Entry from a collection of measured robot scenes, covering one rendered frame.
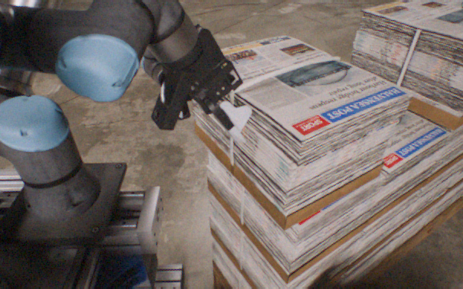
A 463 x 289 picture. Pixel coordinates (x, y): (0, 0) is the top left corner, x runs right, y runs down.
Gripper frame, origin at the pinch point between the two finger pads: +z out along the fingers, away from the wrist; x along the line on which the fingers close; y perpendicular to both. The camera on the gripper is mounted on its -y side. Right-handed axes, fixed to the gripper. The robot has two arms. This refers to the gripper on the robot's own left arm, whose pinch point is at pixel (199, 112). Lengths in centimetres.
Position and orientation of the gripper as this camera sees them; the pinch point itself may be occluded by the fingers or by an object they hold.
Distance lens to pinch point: 93.7
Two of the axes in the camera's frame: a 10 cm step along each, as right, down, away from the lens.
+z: 5.5, 5.2, -6.5
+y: 0.0, -7.8, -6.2
